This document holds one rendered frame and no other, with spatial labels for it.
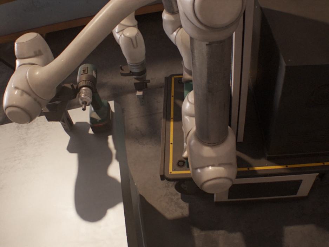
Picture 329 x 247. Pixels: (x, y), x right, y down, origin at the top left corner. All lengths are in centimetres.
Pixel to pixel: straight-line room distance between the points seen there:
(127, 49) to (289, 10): 71
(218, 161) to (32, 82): 58
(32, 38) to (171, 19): 85
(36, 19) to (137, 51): 180
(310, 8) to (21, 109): 113
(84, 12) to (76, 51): 219
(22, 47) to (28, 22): 219
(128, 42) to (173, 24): 31
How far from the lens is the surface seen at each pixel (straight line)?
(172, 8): 160
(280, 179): 145
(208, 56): 73
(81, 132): 117
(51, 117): 108
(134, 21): 155
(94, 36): 82
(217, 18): 60
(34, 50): 95
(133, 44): 141
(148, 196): 170
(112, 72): 247
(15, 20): 316
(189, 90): 156
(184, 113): 114
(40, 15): 307
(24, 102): 83
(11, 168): 120
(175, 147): 145
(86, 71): 102
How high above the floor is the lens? 147
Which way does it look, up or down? 46 degrees down
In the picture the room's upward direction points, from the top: 11 degrees counter-clockwise
